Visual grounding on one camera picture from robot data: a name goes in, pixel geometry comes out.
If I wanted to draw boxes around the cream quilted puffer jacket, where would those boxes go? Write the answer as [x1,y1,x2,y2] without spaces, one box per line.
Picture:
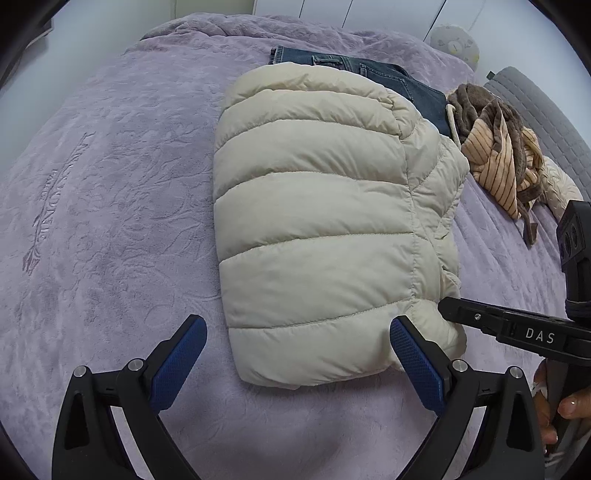
[213,63,469,389]

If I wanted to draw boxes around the person's right hand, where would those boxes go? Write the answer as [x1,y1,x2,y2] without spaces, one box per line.
[533,361,591,446]

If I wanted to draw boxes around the purple embossed bed blanket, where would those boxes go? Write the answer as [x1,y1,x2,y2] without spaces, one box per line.
[0,12,583,480]

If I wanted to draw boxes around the white quilted pillow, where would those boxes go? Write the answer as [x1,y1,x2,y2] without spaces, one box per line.
[539,156,583,222]

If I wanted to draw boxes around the striped cream brown fleece robe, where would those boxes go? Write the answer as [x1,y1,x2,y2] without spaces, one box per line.
[446,83,544,247]

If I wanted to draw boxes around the grey padded headboard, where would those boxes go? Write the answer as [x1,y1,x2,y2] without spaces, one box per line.
[485,67,591,201]

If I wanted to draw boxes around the blue denim jeans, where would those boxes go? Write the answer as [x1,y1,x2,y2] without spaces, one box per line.
[270,46,451,137]

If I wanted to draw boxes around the round patterned cushion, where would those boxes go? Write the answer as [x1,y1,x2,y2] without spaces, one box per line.
[429,25,480,71]

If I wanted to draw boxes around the wall mounted curved monitor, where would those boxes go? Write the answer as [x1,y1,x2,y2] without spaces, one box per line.
[1,19,53,87]

